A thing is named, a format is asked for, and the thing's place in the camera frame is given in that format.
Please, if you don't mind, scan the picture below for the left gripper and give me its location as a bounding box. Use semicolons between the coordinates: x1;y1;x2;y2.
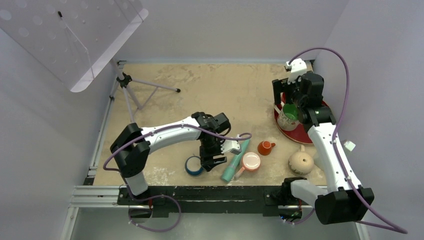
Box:
199;136;227;172

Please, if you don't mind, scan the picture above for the blue mug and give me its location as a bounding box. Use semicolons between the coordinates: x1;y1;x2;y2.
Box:
184;155;205;177

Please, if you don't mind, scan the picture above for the large white cat mug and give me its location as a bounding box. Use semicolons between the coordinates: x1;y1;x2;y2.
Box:
274;103;300;132

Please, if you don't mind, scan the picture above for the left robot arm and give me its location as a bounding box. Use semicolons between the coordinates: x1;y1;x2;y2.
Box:
110;112;241;205

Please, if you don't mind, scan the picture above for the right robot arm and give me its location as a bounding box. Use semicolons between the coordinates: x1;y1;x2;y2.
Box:
272;72;375;225

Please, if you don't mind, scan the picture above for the pink white mug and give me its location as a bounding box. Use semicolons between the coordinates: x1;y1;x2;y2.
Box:
234;152;261;179

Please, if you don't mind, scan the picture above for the teal pen tube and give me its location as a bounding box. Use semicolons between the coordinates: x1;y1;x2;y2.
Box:
220;139;250;183

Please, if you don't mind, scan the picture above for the red round tray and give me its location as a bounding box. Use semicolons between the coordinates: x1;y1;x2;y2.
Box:
273;93;313;145

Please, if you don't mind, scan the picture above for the small orange cup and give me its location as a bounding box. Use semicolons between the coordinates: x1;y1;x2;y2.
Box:
257;140;276;156

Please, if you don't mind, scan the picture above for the cream teapot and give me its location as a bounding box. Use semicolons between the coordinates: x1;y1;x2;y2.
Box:
288;145;315;176

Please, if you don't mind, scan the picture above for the tripod stand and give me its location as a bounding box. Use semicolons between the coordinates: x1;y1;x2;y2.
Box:
109;58;181;123

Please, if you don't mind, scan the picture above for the clear acrylic panel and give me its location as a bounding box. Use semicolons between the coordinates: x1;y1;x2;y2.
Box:
0;0;149;93

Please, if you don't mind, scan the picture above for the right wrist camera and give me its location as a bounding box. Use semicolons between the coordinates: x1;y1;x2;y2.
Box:
284;58;308;85

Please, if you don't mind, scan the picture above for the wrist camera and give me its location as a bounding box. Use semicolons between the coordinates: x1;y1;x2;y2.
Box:
284;58;308;85
220;139;242;155

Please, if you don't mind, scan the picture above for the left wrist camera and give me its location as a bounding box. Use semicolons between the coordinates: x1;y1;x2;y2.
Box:
220;139;242;155

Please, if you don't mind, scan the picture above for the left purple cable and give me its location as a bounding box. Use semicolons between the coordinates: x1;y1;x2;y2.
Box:
102;124;253;232

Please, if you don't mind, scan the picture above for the purple cable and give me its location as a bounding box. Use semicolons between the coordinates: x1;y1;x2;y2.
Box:
284;47;408;235
102;124;253;232

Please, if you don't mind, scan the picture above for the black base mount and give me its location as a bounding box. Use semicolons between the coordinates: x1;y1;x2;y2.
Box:
117;185;309;219

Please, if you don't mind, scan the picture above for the aluminium frame rail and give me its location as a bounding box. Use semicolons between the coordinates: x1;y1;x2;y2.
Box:
64;63;369;240

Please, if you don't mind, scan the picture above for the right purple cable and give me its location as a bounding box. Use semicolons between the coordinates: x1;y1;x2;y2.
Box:
284;47;408;235

